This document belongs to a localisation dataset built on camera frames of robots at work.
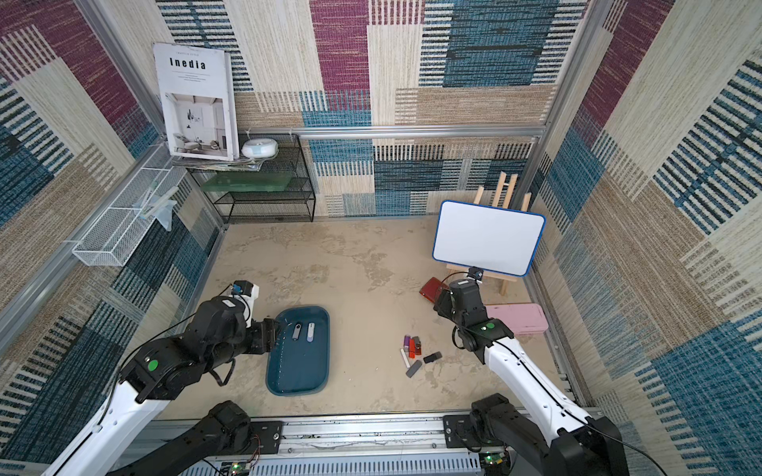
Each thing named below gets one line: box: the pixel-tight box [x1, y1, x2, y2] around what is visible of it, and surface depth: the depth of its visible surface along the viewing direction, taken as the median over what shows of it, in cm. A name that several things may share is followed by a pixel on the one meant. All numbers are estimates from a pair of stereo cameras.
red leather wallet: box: [418, 276, 449, 304], surface depth 101 cm
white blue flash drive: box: [306, 322, 316, 344], surface depth 91 cm
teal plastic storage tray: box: [265, 306, 331, 396], surface depth 87 cm
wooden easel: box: [445, 171, 533, 296], surface depth 87 cm
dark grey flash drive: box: [404, 359, 423, 378], surface depth 86 cm
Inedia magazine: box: [152, 41, 241, 162], surface depth 79 cm
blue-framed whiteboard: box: [431, 199, 547, 277], surface depth 91 cm
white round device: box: [241, 137, 279, 158], surface depth 89 cm
